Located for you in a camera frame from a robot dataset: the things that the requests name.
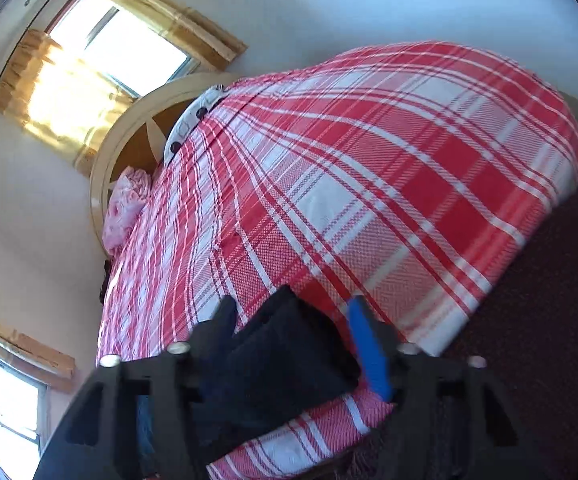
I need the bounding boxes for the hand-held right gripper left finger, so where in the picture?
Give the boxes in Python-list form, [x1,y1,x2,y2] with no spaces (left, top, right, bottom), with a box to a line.
[33,296,242,480]

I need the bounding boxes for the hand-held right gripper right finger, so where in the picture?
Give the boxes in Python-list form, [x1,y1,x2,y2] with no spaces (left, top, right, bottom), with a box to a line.
[347,295,553,480]

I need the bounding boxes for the black pants with rhinestones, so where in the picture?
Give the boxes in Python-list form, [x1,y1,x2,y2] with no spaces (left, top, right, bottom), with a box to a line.
[189,285,362,466]

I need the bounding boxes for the pink floral pillow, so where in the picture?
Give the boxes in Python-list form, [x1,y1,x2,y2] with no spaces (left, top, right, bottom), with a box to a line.
[103,166,154,253]

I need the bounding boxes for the red plaid bed sheet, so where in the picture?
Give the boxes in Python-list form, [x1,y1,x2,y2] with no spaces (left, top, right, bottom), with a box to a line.
[96,40,578,480]

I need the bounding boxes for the yellow patterned curtain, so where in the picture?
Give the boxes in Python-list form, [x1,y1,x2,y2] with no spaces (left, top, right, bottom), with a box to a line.
[0,29,137,176]
[0,302,77,393]
[71,0,248,72]

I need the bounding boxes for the white pillow with black dots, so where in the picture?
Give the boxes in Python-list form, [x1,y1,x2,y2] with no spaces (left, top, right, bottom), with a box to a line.
[163,85,230,166]

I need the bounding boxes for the cream wooden headboard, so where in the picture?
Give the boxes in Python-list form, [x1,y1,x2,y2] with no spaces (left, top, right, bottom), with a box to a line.
[90,72,242,256]

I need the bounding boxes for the window behind headboard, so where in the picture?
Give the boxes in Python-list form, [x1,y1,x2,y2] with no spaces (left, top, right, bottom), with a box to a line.
[44,0,202,101]

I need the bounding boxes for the white curtain rail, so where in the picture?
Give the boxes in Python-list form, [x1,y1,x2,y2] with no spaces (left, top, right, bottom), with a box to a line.
[0,0,92,111]

